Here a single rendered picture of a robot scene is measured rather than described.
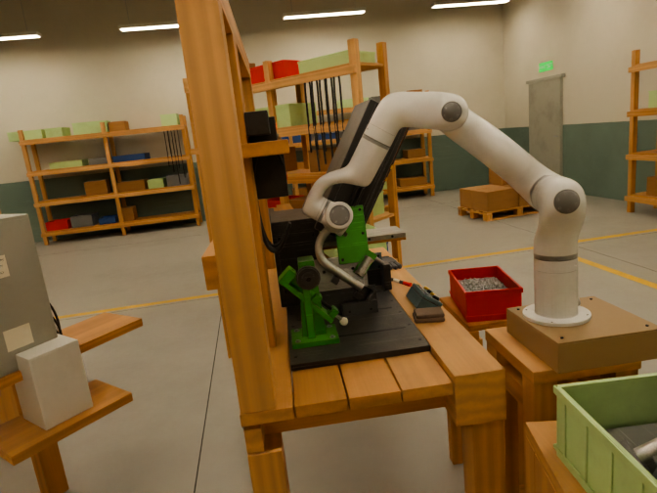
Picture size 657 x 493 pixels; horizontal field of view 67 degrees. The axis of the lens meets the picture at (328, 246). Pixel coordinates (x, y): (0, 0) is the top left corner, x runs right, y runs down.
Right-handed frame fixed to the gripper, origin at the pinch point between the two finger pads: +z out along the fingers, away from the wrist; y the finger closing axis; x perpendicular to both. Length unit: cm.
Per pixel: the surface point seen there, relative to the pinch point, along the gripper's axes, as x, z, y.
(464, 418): 24, -48, -60
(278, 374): 48, -32, -15
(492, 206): -246, 542, -172
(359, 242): -2.1, 2.8, -12.0
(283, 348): 43.4, -15.3, -13.0
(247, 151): 3, -39, 32
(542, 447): 18, -66, -70
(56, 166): 144, 791, 480
